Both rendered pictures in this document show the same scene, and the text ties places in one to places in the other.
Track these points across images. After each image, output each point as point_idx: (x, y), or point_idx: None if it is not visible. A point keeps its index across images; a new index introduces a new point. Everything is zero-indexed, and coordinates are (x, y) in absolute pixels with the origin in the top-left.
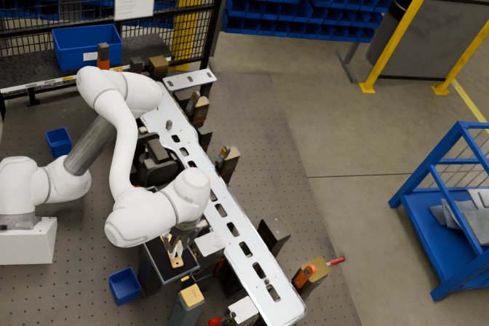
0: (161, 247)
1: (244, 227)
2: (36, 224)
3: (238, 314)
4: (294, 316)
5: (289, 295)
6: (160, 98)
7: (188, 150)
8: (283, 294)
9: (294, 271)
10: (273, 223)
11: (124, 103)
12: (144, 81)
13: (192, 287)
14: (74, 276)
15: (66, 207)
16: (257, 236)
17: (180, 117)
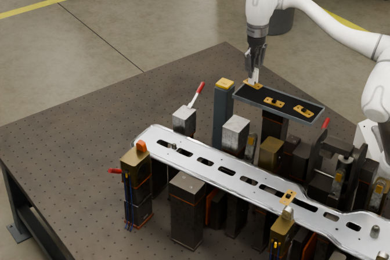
0: (266, 95)
1: (217, 176)
2: (378, 146)
3: (186, 108)
4: (140, 137)
5: (150, 147)
6: (363, 102)
7: (329, 220)
8: (155, 145)
9: (143, 248)
10: (191, 183)
11: (360, 36)
12: (382, 79)
13: (227, 85)
14: (324, 163)
15: (388, 202)
16: (201, 174)
17: (376, 255)
